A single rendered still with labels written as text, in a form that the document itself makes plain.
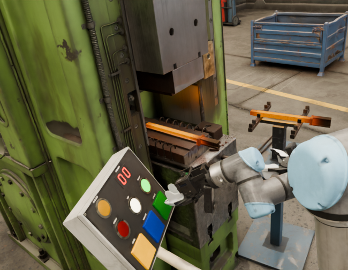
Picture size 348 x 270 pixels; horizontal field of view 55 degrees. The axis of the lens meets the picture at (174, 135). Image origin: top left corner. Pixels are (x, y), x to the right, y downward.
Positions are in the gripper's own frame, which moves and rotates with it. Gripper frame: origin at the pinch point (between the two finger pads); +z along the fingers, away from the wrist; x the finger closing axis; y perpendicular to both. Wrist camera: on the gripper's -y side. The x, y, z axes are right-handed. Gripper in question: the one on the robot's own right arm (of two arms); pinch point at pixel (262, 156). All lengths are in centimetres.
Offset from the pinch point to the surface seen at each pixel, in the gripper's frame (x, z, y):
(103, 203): -65, 15, -17
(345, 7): 795, 180, 87
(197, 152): -2.3, 30.7, 5.9
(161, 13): -14, 31, -58
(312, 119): 48.2, -3.4, 4.9
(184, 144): -6.1, 35.0, 1.1
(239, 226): 49, 41, 100
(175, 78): -11.0, 30.7, -32.9
